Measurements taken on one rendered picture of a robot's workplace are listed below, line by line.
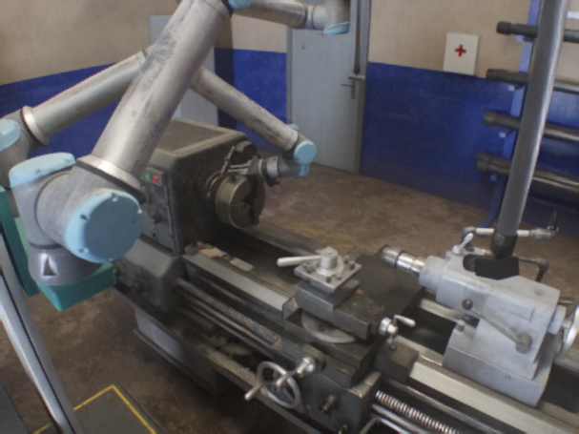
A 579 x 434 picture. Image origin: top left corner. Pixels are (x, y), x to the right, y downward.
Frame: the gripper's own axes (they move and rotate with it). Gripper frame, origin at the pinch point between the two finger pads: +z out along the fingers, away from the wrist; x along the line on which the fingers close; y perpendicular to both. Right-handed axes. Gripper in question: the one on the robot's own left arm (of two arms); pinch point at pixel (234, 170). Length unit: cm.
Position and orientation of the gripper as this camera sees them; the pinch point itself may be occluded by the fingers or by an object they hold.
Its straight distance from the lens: 187.9
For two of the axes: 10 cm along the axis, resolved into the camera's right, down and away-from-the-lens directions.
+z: -9.5, 0.3, 3.2
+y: -2.5, -7.1, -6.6
